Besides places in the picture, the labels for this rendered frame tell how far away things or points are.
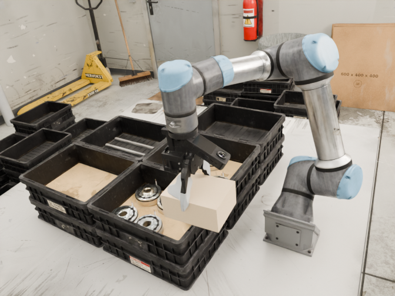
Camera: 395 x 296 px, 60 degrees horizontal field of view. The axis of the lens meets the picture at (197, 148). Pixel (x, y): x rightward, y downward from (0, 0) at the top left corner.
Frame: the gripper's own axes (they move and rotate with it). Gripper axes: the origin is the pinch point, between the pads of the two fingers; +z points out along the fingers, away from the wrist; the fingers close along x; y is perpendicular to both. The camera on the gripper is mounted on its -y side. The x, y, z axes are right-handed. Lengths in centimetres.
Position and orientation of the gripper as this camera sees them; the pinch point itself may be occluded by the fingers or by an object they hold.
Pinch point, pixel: (198, 194)
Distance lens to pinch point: 91.4
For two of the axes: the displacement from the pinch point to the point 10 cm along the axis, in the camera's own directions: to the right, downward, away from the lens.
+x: -4.5, 5.1, -7.3
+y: -8.9, -1.6, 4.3
